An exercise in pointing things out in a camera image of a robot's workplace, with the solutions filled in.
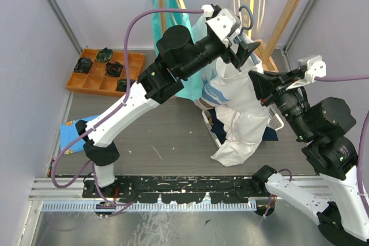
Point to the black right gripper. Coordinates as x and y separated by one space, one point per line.
263 84

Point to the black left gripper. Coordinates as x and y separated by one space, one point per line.
243 51

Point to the navy t shirt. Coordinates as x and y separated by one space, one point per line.
218 129

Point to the white t shirt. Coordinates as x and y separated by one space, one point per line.
231 154

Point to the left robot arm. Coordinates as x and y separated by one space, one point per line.
99 134

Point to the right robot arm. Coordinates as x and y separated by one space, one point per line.
323 128

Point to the teal hanging t shirt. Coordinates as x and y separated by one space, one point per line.
180 58

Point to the white perforated plastic basket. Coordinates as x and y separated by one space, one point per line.
274 122

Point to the rolled dark sock bottom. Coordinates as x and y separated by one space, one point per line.
122 84

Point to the rolled dark sock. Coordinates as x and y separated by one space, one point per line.
104 55
122 84
83 65
114 69

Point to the rolled dark sock middle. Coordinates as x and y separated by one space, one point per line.
114 69

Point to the rolled dark sock top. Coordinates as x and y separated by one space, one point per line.
104 55

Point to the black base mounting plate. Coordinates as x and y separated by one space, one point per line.
183 189

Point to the wooden compartment tray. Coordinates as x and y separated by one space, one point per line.
97 81

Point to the rolled dark sock left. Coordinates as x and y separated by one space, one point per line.
83 65

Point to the blue folded cloth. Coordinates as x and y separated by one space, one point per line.
68 133

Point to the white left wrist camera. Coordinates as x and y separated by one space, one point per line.
225 24

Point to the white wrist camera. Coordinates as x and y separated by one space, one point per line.
225 24
311 67

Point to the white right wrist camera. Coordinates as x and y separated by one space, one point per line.
311 67

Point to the white slotted cable duct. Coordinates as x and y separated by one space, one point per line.
96 206

